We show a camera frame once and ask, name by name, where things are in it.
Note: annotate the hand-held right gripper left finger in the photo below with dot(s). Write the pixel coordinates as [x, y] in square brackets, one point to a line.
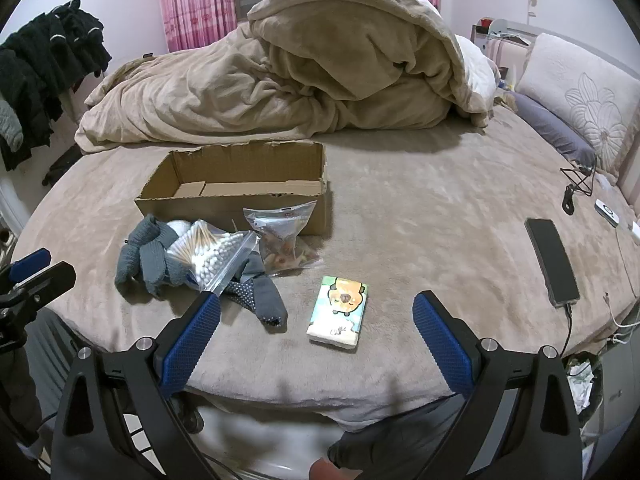
[197, 327]

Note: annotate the flower embroidered pillow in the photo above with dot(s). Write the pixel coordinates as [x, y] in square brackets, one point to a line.
[575, 95]

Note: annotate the white remote control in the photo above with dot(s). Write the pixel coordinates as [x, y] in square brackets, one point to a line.
[607, 212]

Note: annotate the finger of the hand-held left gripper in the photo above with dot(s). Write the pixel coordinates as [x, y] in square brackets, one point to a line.
[52, 280]
[30, 264]

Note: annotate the beige fleece duvet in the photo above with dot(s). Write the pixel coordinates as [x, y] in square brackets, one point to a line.
[280, 75]

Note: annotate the grey purple pillow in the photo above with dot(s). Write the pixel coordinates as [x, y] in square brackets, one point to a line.
[550, 122]

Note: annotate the brown cardboard box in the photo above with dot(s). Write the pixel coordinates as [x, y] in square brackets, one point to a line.
[200, 208]

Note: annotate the hanging grey garment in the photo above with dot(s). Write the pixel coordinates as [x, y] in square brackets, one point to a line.
[10, 125]

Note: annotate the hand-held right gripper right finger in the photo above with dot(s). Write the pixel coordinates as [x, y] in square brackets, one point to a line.
[440, 332]

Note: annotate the grey knit sock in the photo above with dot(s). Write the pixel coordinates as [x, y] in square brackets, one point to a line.
[160, 270]
[132, 250]

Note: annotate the cartoon print tissue pack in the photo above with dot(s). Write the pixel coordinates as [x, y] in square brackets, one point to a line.
[337, 320]

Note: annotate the dark grey dotted sock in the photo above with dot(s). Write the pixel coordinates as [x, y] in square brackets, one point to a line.
[262, 300]

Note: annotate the clear zip bag of snacks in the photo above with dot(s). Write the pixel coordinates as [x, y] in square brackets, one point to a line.
[280, 240]

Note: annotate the bed with beige sheet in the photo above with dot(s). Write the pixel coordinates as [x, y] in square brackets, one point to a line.
[425, 210]

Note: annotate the black smartphone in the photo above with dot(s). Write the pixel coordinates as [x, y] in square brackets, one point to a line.
[552, 260]

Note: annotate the trash bin with paper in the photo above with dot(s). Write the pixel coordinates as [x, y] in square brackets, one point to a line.
[585, 380]

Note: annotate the hanging black clothes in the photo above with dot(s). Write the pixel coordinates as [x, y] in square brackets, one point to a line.
[40, 65]

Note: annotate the white pillow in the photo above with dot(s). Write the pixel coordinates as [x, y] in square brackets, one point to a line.
[475, 65]

